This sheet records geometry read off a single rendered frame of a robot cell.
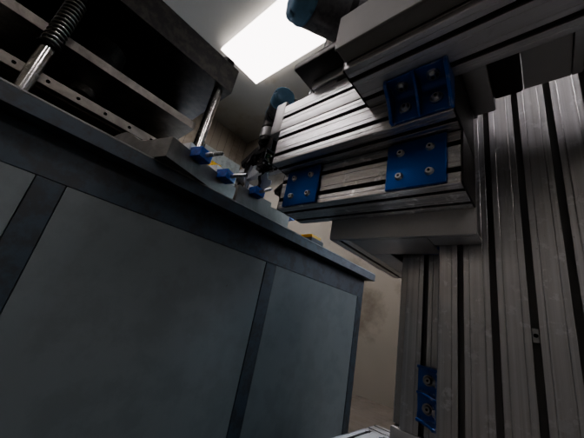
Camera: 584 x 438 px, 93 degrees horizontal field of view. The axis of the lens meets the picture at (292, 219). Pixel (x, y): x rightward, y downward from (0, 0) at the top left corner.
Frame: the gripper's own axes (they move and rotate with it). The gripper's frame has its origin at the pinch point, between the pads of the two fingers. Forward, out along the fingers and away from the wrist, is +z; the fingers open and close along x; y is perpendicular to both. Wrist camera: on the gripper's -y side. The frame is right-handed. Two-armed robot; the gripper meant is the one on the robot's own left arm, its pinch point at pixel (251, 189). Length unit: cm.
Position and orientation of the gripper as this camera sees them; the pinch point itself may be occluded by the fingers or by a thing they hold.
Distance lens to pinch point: 101.6
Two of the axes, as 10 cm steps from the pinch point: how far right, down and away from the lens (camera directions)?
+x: 6.5, 3.7, 6.6
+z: -2.0, 9.2, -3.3
